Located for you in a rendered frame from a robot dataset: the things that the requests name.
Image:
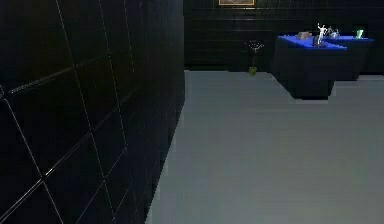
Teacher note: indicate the grey box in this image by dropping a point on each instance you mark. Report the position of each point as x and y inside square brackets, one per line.
[304, 35]

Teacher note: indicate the white figure statue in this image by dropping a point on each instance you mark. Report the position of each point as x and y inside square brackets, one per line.
[321, 33]

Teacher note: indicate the gold framed wall picture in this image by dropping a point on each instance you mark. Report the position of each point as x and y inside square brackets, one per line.
[236, 2]

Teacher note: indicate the black counter with blue top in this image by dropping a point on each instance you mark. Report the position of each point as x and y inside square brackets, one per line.
[306, 70]

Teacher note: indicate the green cup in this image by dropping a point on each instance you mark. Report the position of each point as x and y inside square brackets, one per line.
[359, 33]

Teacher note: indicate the dark plant in green pot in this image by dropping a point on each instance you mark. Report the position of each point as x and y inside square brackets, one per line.
[253, 56]

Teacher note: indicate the silver kettle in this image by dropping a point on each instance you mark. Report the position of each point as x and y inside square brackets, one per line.
[333, 33]

